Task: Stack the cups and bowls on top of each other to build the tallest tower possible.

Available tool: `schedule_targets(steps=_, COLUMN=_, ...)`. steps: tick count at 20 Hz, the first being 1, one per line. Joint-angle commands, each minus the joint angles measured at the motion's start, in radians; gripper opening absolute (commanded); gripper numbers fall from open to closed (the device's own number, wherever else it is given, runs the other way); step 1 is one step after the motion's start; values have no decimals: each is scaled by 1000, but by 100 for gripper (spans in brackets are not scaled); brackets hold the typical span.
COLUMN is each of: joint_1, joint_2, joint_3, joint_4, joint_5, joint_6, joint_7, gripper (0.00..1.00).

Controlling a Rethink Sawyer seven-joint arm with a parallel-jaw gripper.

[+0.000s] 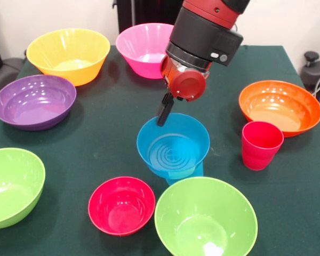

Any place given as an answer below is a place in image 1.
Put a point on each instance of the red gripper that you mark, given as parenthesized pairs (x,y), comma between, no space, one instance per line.
(189,85)

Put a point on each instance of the small blue plastic bowl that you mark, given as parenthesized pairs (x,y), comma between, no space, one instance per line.
(197,130)

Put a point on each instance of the blue plastic cup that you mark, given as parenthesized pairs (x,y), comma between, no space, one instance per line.
(198,172)

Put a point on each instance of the small red plastic bowl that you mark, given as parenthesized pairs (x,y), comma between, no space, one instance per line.
(120,208)

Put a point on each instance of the light green plastic bowl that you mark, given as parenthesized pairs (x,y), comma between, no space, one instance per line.
(205,213)
(13,186)

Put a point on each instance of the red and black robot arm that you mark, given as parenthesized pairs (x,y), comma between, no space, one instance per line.
(205,32)

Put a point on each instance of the dark green table cloth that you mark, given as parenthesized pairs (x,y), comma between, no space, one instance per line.
(122,106)

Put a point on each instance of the large pink plastic bowl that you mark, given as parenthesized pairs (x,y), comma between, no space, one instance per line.
(141,45)

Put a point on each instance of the red plastic cup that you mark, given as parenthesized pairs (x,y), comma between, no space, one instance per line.
(258,154)

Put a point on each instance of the large yellow-orange plastic bowl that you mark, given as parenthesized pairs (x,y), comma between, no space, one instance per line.
(69,45)

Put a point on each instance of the shallow orange plastic bowl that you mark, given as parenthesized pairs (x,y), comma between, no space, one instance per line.
(280,109)

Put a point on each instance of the shallow purple plastic bowl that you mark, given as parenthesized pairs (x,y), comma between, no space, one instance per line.
(34,104)

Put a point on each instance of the black floor stand base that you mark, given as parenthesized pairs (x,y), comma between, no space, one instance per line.
(314,72)

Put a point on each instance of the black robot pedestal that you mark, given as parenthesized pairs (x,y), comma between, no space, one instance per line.
(149,12)

